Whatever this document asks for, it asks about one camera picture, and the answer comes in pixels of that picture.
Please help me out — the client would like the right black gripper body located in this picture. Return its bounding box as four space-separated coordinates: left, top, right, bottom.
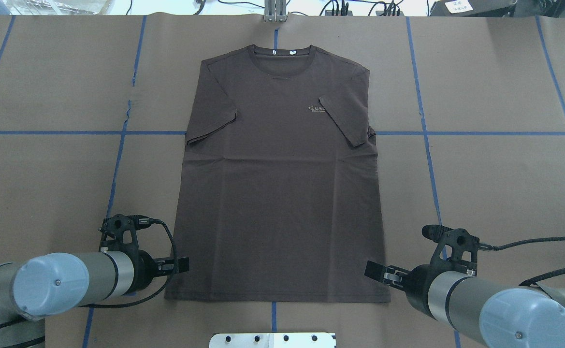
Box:
400 264 440 310

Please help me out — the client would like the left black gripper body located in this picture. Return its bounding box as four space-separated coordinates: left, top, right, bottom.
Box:
130 250 158 293

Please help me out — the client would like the dark brown t-shirt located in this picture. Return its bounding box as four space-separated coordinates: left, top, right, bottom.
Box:
165 45 391 303

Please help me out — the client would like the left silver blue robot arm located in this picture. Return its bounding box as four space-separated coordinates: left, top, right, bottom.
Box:
0 251 190 348

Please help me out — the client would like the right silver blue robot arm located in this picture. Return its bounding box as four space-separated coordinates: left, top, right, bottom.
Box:
364 261 565 348

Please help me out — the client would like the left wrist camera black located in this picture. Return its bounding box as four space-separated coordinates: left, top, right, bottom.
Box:
99 214 162 255

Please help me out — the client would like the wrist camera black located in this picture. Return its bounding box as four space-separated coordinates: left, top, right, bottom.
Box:
421 224 481 276
99 214 162 255

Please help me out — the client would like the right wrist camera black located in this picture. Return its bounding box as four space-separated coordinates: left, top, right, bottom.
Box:
421 224 481 276

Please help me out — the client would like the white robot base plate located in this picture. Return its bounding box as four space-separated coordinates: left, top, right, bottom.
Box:
209 332 337 348

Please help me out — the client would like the aluminium frame post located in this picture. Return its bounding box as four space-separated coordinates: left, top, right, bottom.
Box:
264 0 288 23

